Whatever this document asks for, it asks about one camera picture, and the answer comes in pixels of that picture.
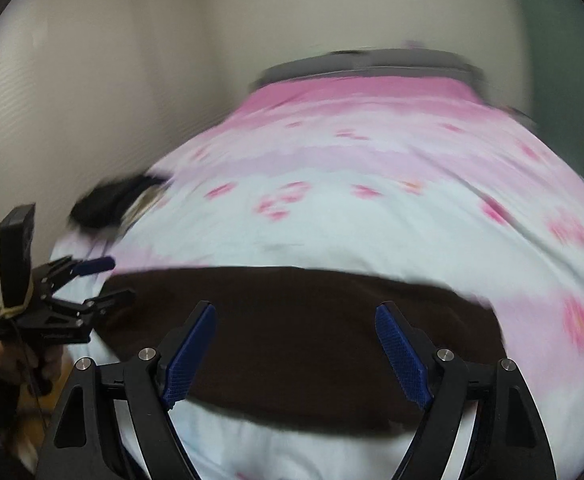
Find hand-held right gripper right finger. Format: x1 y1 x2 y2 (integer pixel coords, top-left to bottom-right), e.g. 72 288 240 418
375 301 557 480

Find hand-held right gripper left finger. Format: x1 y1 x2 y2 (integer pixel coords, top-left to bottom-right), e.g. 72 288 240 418
36 300 218 480

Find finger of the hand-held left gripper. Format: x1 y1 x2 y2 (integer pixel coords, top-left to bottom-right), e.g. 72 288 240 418
47 288 136 328
32 256 117 306

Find dark brown pants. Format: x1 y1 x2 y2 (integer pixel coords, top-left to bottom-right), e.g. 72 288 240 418
98 266 506 435

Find person's left hand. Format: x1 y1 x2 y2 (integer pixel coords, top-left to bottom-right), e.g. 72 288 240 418
0 332 65 387

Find black cloth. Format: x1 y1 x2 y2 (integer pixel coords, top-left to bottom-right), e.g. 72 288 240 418
69 172 167 228

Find pink floral blanket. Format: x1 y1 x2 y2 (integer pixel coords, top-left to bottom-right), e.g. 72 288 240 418
47 77 584 480

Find grey headboard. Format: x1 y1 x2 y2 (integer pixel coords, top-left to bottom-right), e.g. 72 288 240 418
255 49 487 92

